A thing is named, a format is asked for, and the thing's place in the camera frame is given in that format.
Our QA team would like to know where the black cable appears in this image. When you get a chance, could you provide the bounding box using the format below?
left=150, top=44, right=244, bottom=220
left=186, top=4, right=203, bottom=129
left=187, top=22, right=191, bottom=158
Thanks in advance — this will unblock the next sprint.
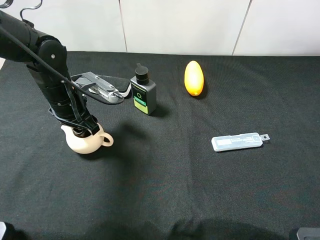
left=0, top=0, right=125, bottom=131

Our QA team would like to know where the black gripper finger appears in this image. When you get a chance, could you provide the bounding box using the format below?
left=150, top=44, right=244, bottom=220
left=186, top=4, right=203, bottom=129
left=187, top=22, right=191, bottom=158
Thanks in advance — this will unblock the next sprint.
left=74, top=120, right=100, bottom=136

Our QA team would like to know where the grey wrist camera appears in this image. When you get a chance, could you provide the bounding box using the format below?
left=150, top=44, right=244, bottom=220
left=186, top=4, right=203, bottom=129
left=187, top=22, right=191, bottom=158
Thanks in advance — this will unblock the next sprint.
left=71, top=72, right=124, bottom=104

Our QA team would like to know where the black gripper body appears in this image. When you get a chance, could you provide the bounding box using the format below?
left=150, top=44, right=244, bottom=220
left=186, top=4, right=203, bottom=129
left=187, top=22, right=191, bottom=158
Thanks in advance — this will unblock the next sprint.
left=47, top=96, right=97, bottom=129

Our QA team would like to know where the grey block bottom right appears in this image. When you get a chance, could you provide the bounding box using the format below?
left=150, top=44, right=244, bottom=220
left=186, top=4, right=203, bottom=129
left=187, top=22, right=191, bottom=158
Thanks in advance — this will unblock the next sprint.
left=296, top=227, right=320, bottom=240

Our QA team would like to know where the black white board eraser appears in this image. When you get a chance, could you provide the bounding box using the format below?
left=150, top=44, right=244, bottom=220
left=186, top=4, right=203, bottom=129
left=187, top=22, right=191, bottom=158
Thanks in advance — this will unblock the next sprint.
left=89, top=75, right=131, bottom=102

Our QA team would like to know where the clear flat plastic case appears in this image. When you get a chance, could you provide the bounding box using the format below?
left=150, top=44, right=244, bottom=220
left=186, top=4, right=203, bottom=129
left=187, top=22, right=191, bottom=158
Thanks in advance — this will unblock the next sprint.
left=211, top=132, right=270, bottom=152

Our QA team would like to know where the grey block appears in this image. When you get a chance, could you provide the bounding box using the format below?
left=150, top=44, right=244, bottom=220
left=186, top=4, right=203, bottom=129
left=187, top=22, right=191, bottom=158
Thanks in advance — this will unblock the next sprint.
left=296, top=227, right=320, bottom=240
left=0, top=221, right=7, bottom=240

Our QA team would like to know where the orange yellow mango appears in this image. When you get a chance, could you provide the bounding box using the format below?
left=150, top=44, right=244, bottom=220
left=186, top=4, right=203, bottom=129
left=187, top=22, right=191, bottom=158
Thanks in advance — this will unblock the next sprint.
left=184, top=60, right=204, bottom=97

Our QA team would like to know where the grey block bottom left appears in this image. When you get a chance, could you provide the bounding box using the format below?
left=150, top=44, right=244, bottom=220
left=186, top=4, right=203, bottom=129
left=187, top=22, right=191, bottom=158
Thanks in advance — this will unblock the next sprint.
left=0, top=221, right=7, bottom=240

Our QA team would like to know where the grey bottle green label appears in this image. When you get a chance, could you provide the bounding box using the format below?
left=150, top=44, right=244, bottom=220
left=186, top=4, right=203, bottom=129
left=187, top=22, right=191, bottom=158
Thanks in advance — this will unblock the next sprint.
left=130, top=63, right=157, bottom=115

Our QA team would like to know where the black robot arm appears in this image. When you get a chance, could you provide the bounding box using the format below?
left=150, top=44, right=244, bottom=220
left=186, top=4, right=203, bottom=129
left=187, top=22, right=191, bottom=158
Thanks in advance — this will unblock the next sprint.
left=0, top=11, right=100, bottom=138

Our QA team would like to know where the beige ceramic teapot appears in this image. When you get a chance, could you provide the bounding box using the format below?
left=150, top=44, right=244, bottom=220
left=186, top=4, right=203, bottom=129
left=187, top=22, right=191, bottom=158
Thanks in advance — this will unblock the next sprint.
left=60, top=123, right=114, bottom=154

